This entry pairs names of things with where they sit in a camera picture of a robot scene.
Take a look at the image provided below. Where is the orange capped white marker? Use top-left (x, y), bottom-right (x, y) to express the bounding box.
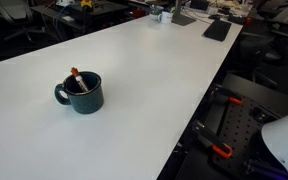
top-left (70, 67), bottom-right (90, 93)

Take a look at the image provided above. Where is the dark teal speckled mug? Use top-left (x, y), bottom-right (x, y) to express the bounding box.
top-left (53, 70), bottom-right (105, 115)

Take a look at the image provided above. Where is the white ceramic mug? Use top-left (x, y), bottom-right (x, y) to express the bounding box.
top-left (157, 10), bottom-right (174, 25)

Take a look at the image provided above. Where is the red object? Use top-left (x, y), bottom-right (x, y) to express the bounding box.
top-left (131, 8), bottom-right (147, 20)

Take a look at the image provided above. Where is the green and white bowl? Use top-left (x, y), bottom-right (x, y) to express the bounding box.
top-left (148, 6), bottom-right (164, 21)

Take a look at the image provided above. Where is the grey monitor stand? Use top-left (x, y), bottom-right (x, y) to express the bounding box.
top-left (171, 0), bottom-right (197, 27)

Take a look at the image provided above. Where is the dark background desk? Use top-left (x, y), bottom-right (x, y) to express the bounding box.
top-left (30, 0), bottom-right (129, 34)

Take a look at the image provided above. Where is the black flat pad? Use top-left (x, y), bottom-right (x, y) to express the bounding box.
top-left (202, 19), bottom-right (233, 43)

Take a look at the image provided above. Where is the black computer mouse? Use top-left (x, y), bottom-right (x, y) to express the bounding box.
top-left (208, 13), bottom-right (221, 21)

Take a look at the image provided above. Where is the black box device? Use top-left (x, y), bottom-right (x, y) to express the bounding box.
top-left (189, 0), bottom-right (210, 11)

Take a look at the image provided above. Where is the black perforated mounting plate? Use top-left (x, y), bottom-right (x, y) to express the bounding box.
top-left (212, 96), bottom-right (285, 180)

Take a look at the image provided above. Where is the yellow and red tool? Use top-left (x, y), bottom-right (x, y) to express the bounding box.
top-left (80, 0), bottom-right (95, 10)

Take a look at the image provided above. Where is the black robot cart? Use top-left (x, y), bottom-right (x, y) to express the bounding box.
top-left (175, 73), bottom-right (288, 180)

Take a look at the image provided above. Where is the black case with red tag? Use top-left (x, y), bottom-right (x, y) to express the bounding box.
top-left (227, 13), bottom-right (253, 26)

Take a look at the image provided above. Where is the black knob on plate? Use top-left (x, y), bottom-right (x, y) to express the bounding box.
top-left (251, 106), bottom-right (269, 123)

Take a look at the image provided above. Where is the black and grey office chair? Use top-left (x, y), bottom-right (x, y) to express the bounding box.
top-left (230, 0), bottom-right (288, 89)

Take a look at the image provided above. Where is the black clamp orange handle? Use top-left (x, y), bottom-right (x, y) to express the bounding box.
top-left (207, 84), bottom-right (244, 107)
top-left (191, 119), bottom-right (234, 160)

